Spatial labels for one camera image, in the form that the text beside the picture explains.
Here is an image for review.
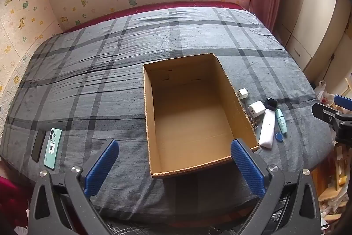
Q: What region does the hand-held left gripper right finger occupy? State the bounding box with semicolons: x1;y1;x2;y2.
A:
230;139;322;235

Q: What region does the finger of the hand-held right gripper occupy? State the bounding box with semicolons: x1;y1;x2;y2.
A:
334;94;352;109
312;103;352;125

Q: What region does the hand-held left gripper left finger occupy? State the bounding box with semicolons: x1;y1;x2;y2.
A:
29;139;120;235

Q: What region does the keyring with blue fob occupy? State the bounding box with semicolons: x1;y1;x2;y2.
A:
251;119;284;142

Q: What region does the white remote control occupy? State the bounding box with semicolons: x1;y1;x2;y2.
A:
259;109;276;149

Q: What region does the teal cosmetic bottle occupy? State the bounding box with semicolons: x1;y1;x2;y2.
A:
275;108;287;137

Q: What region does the black round jar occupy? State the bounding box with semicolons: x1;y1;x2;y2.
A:
265;97;278;111

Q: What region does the large white charger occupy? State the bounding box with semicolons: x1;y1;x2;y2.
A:
248;101;266;117

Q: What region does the cardboard box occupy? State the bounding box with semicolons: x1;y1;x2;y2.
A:
142;53;260;179

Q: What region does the white plastic bag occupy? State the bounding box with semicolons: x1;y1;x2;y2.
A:
313;81;334;106

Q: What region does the mint green phone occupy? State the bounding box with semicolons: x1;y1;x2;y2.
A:
44;128;62;170

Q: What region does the pile of wooden pieces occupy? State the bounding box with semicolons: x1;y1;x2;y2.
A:
312;141;350;224

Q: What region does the black phone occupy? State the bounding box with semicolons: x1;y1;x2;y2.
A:
31;130;46;163

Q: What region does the grey plaid bed blanket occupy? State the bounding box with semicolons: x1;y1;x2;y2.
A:
0;6;334;222

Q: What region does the beige wardrobe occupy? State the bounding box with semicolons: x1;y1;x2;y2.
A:
275;0;352;78

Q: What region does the dark red cloth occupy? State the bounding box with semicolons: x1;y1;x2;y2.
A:
0;176;31;227

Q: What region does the red mattress sheet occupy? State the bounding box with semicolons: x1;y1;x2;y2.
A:
63;1;248;32

